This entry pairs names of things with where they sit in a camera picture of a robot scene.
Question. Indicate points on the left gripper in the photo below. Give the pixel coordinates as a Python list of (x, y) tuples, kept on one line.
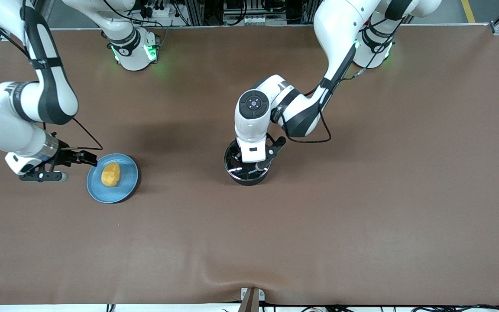
[(234, 156)]

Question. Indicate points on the white power strip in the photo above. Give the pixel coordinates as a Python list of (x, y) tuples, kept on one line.
[(158, 11)]

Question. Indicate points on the glass lid with blue knob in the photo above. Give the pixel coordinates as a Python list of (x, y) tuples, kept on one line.
[(234, 161)]

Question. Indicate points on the blue round plate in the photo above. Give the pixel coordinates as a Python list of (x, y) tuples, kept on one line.
[(126, 190)]

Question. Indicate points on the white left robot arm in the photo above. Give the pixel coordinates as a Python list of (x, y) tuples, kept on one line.
[(340, 26)]

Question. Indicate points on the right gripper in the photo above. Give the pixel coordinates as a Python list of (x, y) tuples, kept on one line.
[(64, 156)]

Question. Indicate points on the metal table edge bracket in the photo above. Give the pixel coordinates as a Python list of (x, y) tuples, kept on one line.
[(251, 299)]

